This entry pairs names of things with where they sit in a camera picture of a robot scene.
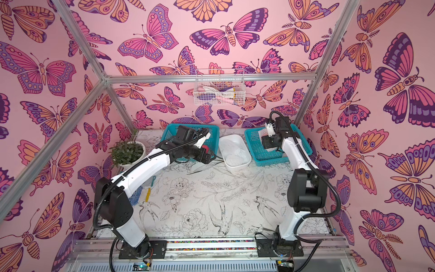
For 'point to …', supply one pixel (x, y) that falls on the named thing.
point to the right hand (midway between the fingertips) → (272, 139)
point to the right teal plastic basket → (261, 158)
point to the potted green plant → (125, 154)
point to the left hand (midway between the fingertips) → (212, 152)
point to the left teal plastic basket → (170, 130)
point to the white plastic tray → (231, 162)
